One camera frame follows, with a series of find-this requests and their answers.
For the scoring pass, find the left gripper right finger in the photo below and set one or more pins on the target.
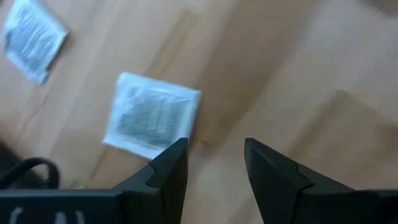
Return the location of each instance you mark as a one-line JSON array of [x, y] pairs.
[[280, 193]]

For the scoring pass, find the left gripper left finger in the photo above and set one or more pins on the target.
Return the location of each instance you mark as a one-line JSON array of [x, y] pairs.
[[164, 186]]

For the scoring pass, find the white printed square packet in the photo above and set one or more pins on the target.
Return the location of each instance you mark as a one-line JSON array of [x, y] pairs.
[[31, 40], [149, 115]]

